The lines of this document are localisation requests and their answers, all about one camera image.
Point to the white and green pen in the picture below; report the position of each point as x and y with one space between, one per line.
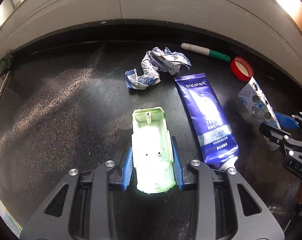
203 52

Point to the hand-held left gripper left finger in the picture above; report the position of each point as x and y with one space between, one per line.
127 170

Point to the pale green plastic shell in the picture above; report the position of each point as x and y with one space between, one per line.
151 152

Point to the crumpled blue white wrapper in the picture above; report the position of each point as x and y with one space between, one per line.
158 67

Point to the green cloth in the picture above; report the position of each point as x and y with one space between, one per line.
3 63

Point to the blue toothpaste tube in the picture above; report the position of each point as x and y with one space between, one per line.
206 115

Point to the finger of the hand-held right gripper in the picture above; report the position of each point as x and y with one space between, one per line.
286 120
278 136

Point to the blue white blister pack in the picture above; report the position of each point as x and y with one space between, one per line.
256 97

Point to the red lid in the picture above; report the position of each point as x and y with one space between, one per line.
242 68

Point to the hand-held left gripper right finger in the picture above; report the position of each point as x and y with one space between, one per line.
177 166

